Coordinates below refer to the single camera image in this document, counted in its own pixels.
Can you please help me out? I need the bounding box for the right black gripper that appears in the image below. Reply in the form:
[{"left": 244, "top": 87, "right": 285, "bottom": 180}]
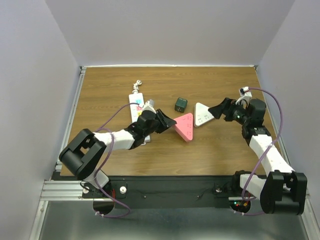
[{"left": 206, "top": 97, "right": 250, "bottom": 126}]

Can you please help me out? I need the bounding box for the pink triangular power socket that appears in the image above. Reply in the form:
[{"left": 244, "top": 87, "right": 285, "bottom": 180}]
[{"left": 173, "top": 113, "right": 194, "bottom": 142}]

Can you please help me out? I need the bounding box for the white colourful power strip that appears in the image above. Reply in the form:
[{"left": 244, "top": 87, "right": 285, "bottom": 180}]
[{"left": 128, "top": 92, "right": 152, "bottom": 146}]

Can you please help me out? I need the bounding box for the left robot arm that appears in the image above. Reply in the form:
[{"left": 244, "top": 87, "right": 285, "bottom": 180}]
[{"left": 58, "top": 109, "right": 177, "bottom": 197}]

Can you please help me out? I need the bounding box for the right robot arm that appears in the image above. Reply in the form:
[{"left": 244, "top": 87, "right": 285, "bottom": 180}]
[{"left": 208, "top": 97, "right": 308, "bottom": 215}]

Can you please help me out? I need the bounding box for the white triangular power socket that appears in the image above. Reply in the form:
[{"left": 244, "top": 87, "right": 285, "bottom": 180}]
[{"left": 193, "top": 102, "right": 215, "bottom": 128}]

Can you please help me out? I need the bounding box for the dark green cube adapter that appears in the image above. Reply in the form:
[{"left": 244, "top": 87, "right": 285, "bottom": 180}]
[{"left": 174, "top": 97, "right": 188, "bottom": 113}]

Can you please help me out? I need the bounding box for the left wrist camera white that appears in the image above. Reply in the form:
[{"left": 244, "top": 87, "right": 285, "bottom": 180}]
[{"left": 142, "top": 99, "right": 156, "bottom": 113}]

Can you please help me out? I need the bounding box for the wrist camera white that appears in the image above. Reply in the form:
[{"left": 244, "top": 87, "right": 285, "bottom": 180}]
[
  {"left": 235, "top": 86, "right": 252, "bottom": 106},
  {"left": 142, "top": 99, "right": 156, "bottom": 113}
]

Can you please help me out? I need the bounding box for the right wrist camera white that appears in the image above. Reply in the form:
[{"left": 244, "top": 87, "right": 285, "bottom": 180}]
[{"left": 235, "top": 86, "right": 252, "bottom": 106}]

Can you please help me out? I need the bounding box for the back aluminium rail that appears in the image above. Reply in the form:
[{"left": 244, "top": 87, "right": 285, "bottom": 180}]
[{"left": 80, "top": 64, "right": 258, "bottom": 70}]

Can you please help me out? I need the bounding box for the white coiled strip cord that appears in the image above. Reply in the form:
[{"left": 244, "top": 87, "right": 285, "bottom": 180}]
[{"left": 132, "top": 79, "right": 144, "bottom": 95}]

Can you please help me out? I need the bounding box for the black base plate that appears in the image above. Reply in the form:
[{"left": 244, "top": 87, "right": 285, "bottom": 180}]
[{"left": 82, "top": 175, "right": 261, "bottom": 210}]

